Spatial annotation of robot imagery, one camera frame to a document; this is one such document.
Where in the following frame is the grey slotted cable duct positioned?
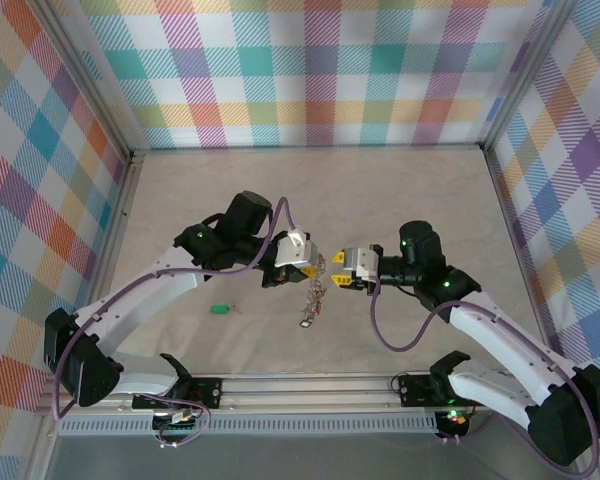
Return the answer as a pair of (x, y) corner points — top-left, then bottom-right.
(58, 417), (439, 437)

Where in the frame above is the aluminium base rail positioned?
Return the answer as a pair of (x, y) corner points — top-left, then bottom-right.
(37, 373), (589, 416)

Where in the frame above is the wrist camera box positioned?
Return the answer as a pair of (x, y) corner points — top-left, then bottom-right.
(343, 245), (381, 282)
(273, 228), (317, 269)

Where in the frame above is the aluminium frame rail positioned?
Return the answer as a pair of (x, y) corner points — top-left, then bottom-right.
(483, 145), (584, 381)
(129, 142), (487, 157)
(39, 149), (149, 416)

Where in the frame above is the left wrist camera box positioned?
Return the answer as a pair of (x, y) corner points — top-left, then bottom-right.
(273, 228), (317, 269)

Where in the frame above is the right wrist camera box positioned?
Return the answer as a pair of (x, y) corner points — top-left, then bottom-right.
(343, 245), (381, 282)

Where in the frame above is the key bunch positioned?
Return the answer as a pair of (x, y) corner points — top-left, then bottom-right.
(298, 252), (330, 331)

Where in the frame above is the aluminium frame post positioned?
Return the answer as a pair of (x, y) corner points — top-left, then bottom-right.
(479, 0), (576, 151)
(29, 0), (137, 159)

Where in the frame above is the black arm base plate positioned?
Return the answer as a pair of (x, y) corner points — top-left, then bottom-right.
(131, 377), (225, 412)
(397, 372), (491, 407)

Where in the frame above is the controller board with wires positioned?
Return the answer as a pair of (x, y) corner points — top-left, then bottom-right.
(437, 408), (471, 441)
(151, 407), (214, 449)

